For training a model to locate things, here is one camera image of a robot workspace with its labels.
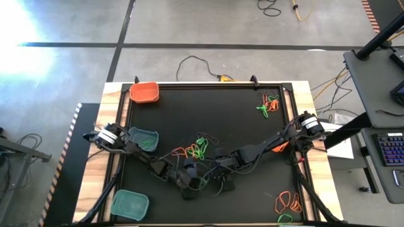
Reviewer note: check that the large orange rubber band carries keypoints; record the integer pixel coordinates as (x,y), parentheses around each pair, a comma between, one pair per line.
(277,205)

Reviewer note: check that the black aluminium table frame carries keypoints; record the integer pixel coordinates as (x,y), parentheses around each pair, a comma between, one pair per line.
(205,85)

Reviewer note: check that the black desk leg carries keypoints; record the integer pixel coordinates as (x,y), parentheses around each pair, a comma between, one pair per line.
(370,173)

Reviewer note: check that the dark tablet screen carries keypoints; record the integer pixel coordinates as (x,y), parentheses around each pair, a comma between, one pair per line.
(399,94)

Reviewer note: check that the small orange rubber band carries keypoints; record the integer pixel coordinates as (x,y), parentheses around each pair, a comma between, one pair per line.
(296,208)

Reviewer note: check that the grey keyboard desk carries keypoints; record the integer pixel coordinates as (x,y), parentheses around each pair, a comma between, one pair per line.
(383,189)

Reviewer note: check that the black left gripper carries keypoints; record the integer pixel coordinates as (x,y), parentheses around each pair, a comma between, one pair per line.
(186,179)

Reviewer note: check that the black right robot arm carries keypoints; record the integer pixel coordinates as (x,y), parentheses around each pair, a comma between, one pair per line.
(268,145)

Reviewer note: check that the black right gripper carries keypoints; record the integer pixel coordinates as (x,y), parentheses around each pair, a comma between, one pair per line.
(228,170)

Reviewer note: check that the orange plastic basket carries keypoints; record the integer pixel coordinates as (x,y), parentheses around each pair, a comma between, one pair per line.
(143,93)

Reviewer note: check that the black pole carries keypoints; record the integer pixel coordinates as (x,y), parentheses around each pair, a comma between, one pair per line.
(378,39)

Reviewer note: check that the black desk device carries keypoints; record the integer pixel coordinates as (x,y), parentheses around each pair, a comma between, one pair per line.
(398,60)

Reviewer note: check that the dark green rubber band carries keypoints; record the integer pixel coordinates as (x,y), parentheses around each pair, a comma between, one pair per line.
(273,97)

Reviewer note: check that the black floor mat striped edge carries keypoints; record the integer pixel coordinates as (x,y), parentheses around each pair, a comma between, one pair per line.
(72,176)
(378,9)

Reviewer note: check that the grey metal stand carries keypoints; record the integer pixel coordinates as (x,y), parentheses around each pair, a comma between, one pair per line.
(19,149)

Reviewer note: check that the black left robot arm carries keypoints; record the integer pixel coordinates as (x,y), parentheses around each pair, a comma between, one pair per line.
(142,154)

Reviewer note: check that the teal plastic basket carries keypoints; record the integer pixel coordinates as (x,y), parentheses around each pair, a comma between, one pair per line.
(129,205)

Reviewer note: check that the black table mat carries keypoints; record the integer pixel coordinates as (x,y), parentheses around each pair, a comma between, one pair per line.
(221,208)

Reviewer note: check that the black clamp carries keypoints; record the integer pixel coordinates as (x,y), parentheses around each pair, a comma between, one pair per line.
(136,79)
(253,80)

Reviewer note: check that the blue-grey plastic basket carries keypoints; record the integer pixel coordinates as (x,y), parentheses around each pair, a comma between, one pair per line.
(139,135)

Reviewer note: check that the dark handheld device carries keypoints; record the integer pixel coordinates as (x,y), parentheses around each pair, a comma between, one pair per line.
(399,178)

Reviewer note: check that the backlit keyboard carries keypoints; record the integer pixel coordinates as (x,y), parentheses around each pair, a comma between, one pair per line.
(393,149)

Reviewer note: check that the white paper sheet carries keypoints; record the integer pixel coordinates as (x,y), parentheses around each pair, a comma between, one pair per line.
(342,153)

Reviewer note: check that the small black floor object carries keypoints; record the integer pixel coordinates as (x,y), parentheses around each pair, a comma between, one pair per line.
(364,189)

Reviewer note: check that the black desk brace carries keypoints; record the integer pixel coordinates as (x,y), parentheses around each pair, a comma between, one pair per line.
(347,132)

